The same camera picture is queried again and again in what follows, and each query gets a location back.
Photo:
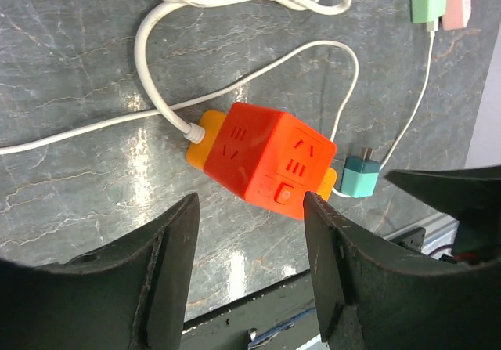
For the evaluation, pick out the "pink power strip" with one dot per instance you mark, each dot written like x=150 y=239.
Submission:
x=457 y=14

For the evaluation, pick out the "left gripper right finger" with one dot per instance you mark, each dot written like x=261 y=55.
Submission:
x=373 y=294

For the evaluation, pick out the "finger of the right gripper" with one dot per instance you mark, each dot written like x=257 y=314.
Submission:
x=470 y=196

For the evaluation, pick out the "red cube plug adapter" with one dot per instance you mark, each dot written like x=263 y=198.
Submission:
x=270 y=162

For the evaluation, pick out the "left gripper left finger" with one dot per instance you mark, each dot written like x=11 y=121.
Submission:
x=128 y=294

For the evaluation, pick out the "teal plug adapter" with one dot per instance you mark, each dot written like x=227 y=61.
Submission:
x=360 y=175

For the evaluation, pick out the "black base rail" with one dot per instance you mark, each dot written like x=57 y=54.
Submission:
x=299 y=312

